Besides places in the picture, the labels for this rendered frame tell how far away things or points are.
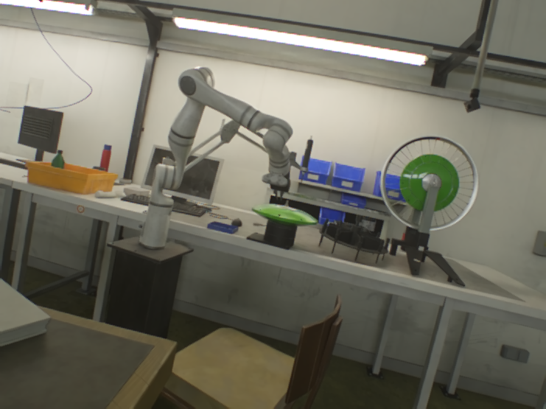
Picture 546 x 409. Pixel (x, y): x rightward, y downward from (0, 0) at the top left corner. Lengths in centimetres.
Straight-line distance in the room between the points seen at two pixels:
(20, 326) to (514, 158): 270
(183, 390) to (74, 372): 65
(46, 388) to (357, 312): 231
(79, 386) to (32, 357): 8
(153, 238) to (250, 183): 126
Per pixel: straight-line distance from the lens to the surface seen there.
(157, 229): 133
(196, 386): 106
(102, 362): 48
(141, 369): 47
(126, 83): 295
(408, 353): 278
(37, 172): 208
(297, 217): 139
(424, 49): 212
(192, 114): 116
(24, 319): 52
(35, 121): 305
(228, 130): 169
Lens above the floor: 125
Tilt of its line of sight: 3 degrees down
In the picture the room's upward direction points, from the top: 12 degrees clockwise
